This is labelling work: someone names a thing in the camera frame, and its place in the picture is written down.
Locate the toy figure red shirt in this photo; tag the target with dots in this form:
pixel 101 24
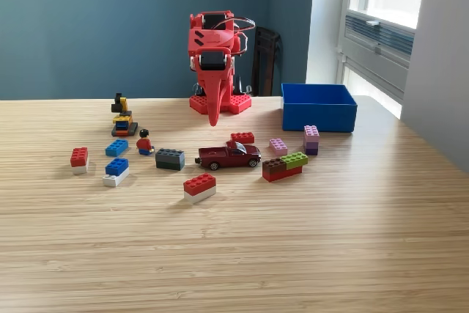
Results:
pixel 144 143

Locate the pink purple brick stack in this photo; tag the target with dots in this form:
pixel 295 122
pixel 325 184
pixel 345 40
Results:
pixel 311 140

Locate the single blue brick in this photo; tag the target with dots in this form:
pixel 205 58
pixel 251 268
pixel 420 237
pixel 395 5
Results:
pixel 116 148

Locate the blue plastic bin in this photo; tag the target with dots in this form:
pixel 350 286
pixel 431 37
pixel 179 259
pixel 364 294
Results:
pixel 318 118

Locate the black table clamp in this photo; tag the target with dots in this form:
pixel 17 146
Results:
pixel 238 85

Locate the dark folded chair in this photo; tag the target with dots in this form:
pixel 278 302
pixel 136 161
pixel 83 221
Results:
pixel 265 56

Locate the flat red brick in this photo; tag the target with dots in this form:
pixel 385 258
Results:
pixel 242 137

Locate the dark red toy pickup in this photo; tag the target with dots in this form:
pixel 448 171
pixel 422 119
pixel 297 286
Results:
pixel 227 158

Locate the grey brick stack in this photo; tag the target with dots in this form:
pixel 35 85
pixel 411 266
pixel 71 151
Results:
pixel 169 159

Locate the yellow toy digger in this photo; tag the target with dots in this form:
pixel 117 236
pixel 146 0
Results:
pixel 124 128

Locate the long red white brick stack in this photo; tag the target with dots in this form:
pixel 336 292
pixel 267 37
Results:
pixel 199 186

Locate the brown green red brick stack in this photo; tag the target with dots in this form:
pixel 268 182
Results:
pixel 282 172

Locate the blue white brick stack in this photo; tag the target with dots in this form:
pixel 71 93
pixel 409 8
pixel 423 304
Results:
pixel 117 167

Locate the small red white brick stack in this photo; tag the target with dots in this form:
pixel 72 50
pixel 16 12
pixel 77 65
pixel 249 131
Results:
pixel 78 157

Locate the grey slatted window vent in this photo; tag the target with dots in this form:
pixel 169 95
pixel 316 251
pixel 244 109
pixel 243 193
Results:
pixel 384 36

